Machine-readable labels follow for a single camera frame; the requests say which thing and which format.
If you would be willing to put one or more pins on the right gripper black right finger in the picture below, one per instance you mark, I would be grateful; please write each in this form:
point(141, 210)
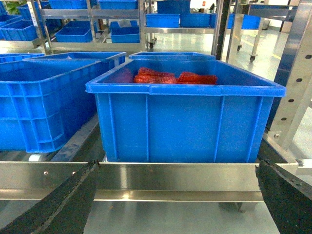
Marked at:
point(287, 197)

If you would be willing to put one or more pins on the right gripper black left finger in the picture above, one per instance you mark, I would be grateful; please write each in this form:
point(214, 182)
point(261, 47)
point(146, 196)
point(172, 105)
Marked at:
point(65, 210)

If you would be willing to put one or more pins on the stainless steel shelf rack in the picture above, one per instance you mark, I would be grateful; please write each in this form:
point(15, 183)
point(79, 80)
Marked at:
point(183, 182)

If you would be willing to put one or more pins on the blue plastic bin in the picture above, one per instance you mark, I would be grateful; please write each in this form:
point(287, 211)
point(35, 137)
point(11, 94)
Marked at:
point(44, 103)

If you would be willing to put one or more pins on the blue bin with red parts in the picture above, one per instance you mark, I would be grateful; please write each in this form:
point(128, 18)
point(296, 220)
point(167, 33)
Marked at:
point(183, 123)

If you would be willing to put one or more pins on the blue bin behind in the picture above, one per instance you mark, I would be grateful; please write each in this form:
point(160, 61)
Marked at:
point(109, 60)

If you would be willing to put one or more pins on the blue bin rear right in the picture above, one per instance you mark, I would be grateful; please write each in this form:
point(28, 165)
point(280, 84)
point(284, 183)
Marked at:
point(170, 56)

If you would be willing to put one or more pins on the red bubble wrap parts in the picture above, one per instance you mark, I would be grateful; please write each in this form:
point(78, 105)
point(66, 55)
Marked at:
point(149, 76)

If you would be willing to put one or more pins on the rear steel cart rack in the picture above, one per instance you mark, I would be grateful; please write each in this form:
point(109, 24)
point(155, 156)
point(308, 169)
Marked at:
point(99, 24)

